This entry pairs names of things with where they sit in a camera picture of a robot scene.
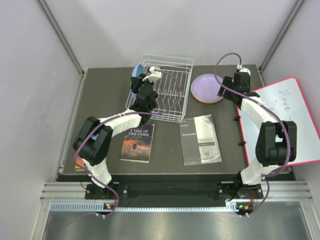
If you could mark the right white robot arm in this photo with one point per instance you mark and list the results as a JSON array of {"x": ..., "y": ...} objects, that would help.
[{"x": 277, "y": 139}]

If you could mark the grey slotted cable duct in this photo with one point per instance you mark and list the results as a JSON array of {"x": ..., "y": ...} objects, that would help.
[{"x": 107, "y": 207}]

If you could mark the grey setup guide booklet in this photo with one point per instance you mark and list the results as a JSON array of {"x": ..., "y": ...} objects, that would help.
[{"x": 199, "y": 141}]

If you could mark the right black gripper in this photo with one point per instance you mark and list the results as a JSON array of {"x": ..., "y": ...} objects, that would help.
[{"x": 227, "y": 82}]

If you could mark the pink plate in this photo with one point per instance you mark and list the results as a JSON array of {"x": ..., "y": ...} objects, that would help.
[{"x": 209, "y": 101}]

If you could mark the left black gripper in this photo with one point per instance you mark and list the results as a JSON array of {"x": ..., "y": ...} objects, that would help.
[{"x": 136, "y": 82}]

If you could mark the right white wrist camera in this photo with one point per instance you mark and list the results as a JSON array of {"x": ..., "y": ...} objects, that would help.
[{"x": 242, "y": 69}]

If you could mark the pink framed whiteboard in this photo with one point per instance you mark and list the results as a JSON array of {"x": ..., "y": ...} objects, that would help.
[{"x": 286, "y": 99}]

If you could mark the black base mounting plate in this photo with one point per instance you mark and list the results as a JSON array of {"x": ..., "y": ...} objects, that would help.
[{"x": 215, "y": 191}]

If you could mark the Tale of Two Cities book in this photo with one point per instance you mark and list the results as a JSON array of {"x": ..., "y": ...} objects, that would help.
[{"x": 137, "y": 144}]

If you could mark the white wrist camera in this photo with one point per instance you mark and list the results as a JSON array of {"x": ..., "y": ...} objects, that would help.
[
  {"x": 154, "y": 74},
  {"x": 242, "y": 69}
]

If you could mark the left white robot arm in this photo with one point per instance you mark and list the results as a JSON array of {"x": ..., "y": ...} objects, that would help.
[{"x": 94, "y": 138}]

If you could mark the blue plate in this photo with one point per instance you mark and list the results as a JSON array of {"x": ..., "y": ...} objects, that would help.
[{"x": 137, "y": 71}]

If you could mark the white wire dish rack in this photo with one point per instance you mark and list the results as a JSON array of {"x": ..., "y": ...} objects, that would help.
[{"x": 173, "y": 89}]

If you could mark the purple plate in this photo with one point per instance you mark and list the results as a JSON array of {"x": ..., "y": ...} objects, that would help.
[{"x": 206, "y": 85}]

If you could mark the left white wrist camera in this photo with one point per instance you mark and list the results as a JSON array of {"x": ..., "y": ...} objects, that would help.
[{"x": 154, "y": 74}]

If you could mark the aluminium frame rail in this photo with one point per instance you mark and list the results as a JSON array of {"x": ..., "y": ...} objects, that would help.
[{"x": 279, "y": 191}]

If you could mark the blue fantasy cover book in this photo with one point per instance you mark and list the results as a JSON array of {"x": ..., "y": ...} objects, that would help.
[{"x": 79, "y": 164}]

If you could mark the orange plate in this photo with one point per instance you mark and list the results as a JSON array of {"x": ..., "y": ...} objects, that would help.
[{"x": 207, "y": 99}]

